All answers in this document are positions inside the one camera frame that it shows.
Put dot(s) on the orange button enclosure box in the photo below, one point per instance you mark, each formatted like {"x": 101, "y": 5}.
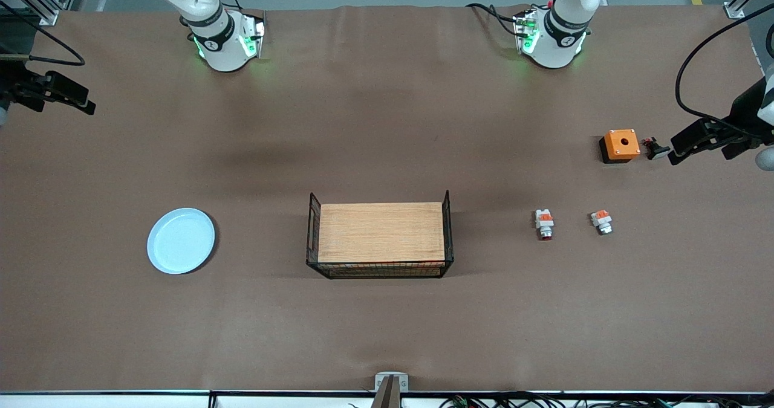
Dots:
{"x": 621, "y": 144}

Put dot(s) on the light blue round plate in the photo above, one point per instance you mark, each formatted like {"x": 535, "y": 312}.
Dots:
{"x": 181, "y": 240}

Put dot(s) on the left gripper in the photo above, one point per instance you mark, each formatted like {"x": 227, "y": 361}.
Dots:
{"x": 744, "y": 109}

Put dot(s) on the grey connector box green light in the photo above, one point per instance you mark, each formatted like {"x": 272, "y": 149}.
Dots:
{"x": 525, "y": 33}
{"x": 254, "y": 39}

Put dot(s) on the red cap push button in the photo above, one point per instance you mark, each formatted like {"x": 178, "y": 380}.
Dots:
{"x": 545, "y": 222}

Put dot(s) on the grey metal bracket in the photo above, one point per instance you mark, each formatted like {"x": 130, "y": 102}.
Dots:
{"x": 391, "y": 384}

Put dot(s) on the brown table mat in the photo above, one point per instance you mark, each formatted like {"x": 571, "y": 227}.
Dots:
{"x": 387, "y": 124}

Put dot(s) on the white table edge rail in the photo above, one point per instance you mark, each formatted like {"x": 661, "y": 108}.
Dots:
{"x": 121, "y": 399}

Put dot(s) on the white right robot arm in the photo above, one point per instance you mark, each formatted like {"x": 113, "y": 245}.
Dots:
{"x": 221, "y": 45}

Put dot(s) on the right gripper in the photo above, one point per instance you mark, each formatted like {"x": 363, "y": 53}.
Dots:
{"x": 13, "y": 87}

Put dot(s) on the silver cap push button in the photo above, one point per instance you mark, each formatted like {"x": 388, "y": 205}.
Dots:
{"x": 601, "y": 220}

